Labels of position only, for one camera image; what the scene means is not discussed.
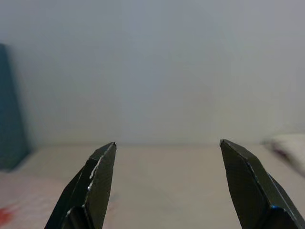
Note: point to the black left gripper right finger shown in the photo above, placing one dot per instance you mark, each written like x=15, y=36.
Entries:
x=252, y=190

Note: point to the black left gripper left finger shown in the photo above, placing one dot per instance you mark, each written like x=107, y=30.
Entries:
x=93, y=190

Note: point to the white cartoon print blanket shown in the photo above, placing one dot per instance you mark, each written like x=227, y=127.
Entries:
x=288, y=148

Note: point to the pink dotted pillow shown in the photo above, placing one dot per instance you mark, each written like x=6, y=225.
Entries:
x=23, y=202

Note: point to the bed with cream sheet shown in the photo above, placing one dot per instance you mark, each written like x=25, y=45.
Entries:
x=166, y=179

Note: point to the dark grey bed frame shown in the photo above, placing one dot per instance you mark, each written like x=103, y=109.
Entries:
x=12, y=107

